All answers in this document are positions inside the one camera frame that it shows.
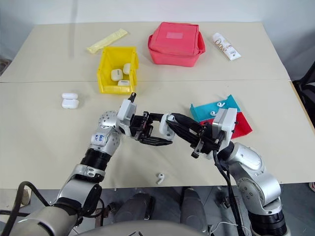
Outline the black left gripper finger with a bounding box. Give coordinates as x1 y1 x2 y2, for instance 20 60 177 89
139 136 173 147
148 112 168 121

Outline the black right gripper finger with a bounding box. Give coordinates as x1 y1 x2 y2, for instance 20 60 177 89
171 113 206 134
166 120 199 146

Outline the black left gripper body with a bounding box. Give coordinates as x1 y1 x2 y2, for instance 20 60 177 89
129 111 155 143

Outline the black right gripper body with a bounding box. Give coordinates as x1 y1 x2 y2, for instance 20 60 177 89
190 123 226 159

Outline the yellow plastic bin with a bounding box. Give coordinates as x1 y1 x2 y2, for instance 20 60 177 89
96 46 140 94

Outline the teal plastic tray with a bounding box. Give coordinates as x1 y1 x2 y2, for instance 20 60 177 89
189 94 243 123

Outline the red plastic tray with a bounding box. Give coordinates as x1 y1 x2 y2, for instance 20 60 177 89
198 112 253 140

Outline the red fabric pouch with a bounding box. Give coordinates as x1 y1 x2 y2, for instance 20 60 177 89
147 21 206 67

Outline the white Dove tube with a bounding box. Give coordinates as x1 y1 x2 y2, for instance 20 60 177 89
212 32 242 61

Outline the grey robot torso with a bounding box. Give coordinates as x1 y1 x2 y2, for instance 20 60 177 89
81 220 208 236

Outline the pale yellow sachet packet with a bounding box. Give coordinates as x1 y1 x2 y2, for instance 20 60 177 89
86 28 128 53

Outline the black office chair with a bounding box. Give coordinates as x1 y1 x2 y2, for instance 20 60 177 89
292 63 315 94

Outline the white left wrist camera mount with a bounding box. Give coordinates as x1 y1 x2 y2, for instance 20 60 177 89
116 99 138 136

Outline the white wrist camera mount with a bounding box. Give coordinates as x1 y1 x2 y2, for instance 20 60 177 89
211 107 239 149
116 99 138 136

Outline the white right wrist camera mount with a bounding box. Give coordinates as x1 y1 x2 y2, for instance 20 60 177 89
211 107 239 149

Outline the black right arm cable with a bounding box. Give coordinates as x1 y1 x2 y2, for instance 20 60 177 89
213 147 249 236

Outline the white floor cable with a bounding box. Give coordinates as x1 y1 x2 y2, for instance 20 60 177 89
211 221 250 234

